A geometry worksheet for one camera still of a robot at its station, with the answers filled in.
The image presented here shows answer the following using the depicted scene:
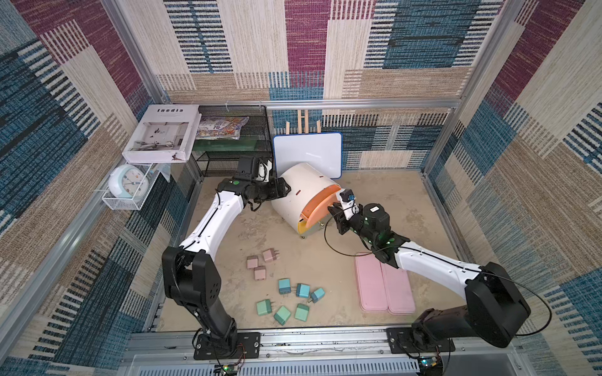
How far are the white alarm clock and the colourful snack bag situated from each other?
0.22 metres

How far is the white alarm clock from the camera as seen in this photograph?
633 millimetres

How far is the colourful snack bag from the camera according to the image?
2.72 ft
